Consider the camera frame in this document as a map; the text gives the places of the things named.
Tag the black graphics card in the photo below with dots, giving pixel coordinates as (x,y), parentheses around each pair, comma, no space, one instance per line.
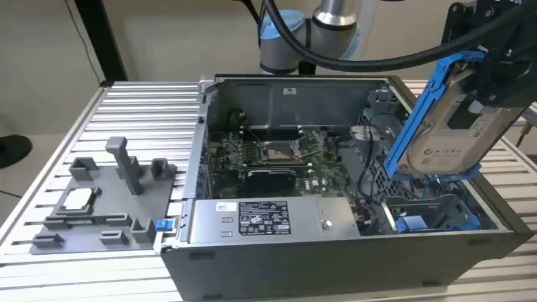
(271,181)

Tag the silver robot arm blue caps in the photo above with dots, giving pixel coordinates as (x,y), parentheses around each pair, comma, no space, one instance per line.
(276,47)

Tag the silver power supply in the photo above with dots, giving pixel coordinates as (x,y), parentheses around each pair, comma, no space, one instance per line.
(210,226)

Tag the green motherboard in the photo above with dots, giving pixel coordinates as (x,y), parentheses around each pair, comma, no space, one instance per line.
(319,148)

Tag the black RAM slot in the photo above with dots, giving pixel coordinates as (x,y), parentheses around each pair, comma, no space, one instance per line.
(272,136)
(272,128)

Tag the grey parts rack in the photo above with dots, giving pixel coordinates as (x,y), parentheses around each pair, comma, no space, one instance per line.
(104,188)

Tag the dark grey PC case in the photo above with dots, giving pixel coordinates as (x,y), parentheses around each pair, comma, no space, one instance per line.
(336,270)

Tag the thin metal locking lever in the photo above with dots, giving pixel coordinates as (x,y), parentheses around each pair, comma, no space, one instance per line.
(256,133)

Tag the blue case latch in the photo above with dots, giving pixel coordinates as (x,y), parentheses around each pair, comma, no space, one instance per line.
(163,226)

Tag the black round stand base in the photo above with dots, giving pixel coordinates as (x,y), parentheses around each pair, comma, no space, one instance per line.
(15,151)

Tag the green RAM stick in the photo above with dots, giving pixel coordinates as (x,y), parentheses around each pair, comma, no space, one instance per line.
(96,221)

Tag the black frame post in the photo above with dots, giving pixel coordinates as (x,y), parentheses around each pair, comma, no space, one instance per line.
(103,41)

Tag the hard disk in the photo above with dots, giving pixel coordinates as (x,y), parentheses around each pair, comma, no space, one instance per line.
(436,151)

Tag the blue disk carrier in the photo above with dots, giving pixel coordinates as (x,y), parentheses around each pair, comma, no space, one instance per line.
(411,225)

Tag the silver CPU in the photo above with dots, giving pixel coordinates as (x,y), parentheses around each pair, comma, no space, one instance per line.
(78,199)

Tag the CPU socket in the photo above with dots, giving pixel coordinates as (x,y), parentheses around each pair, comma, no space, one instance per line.
(276,154)

